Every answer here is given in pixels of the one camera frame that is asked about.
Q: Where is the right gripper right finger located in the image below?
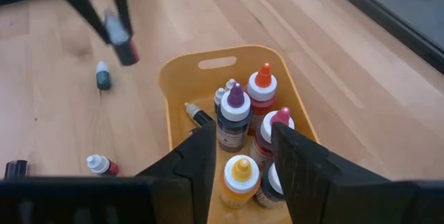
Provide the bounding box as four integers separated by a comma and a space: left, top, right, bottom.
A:
271, 122, 386, 224

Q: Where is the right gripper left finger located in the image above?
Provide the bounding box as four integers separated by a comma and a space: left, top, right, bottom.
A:
135, 120, 218, 224

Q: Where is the small green dropper bottle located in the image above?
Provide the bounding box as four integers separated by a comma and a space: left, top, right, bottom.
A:
95, 60, 112, 92

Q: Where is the blue food coloring bottle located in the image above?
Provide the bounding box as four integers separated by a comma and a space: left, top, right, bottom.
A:
252, 161, 289, 211

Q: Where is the red food coloring bottle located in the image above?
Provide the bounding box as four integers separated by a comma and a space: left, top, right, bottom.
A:
246, 62, 278, 137

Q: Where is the violet food coloring bottle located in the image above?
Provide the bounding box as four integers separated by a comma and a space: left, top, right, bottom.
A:
216, 82, 253, 154

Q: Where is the yellow plastic bin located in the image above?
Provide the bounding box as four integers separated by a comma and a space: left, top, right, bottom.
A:
158, 44, 320, 224

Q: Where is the pink-capped food coloring bottle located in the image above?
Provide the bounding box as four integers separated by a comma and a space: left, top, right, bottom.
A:
248, 106, 296, 170

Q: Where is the black table frame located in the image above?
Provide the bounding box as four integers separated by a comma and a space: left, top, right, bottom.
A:
0, 0, 444, 76

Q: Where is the small red-label dropper bottle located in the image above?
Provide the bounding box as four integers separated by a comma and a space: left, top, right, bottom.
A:
3, 160, 29, 180

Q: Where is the yellow food coloring bottle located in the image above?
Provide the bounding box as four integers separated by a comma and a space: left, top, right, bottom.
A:
219, 154, 261, 211

